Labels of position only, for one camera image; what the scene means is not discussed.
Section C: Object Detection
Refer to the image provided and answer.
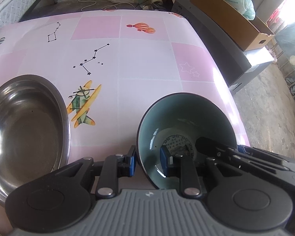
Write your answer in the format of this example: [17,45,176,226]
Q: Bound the teal ceramic bowl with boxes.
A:
[136,93,237,189]

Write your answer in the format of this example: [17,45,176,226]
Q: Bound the large steel bowl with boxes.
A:
[0,75,71,206]

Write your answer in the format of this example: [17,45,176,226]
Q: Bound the grey flat appliance box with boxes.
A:
[172,0,274,95]

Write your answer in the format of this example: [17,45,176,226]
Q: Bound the long cardboard box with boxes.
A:
[190,0,274,51]

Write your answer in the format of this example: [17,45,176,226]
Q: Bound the pink patterned tablecloth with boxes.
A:
[0,10,248,159]

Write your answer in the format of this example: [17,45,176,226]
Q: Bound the tape roll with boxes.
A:
[151,0,163,6]

